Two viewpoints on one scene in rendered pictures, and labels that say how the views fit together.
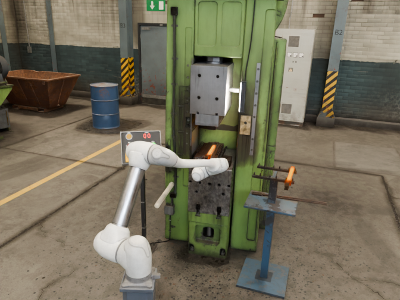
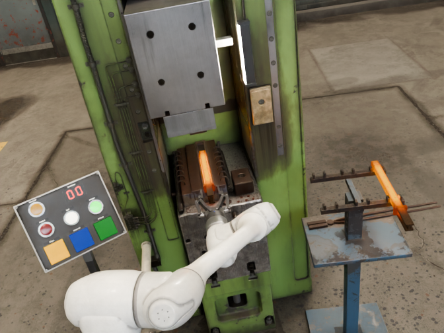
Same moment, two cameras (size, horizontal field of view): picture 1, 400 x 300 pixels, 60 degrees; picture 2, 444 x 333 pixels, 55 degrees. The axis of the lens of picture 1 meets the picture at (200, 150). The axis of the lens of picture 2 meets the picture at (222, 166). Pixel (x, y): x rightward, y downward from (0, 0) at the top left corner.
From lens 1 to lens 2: 135 cm
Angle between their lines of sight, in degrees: 19
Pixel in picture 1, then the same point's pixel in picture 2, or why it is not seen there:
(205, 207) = (226, 270)
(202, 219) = (225, 289)
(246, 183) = (280, 202)
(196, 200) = not seen: hidden behind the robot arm
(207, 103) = (183, 88)
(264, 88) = (285, 24)
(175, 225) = not seen: hidden behind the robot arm
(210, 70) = (172, 16)
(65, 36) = not seen: outside the picture
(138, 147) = (100, 303)
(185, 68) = (107, 22)
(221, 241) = (263, 307)
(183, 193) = (171, 251)
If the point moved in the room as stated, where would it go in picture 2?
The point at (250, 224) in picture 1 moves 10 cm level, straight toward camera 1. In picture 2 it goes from (296, 258) to (302, 270)
